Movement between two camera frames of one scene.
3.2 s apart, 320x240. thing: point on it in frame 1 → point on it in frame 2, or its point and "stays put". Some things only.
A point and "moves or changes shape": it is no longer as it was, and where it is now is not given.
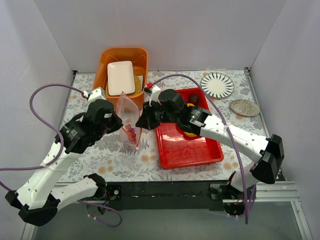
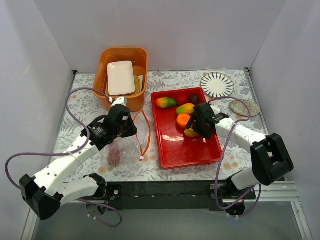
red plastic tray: (177, 149) stays put
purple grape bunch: (132, 132) moves or changes shape
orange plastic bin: (122, 69) stays put
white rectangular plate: (120, 75) stays put
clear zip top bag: (129, 110) moves or changes shape
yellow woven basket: (138, 87) stays put
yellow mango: (190, 135) stays put
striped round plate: (217, 85) stays put
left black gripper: (110, 121) → (124, 126)
